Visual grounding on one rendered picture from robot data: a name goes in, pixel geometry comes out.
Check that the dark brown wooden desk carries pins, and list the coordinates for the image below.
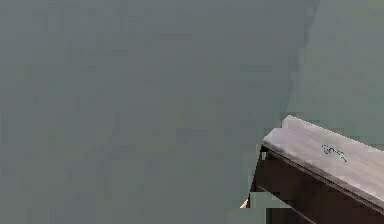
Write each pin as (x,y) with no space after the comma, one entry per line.
(300,180)

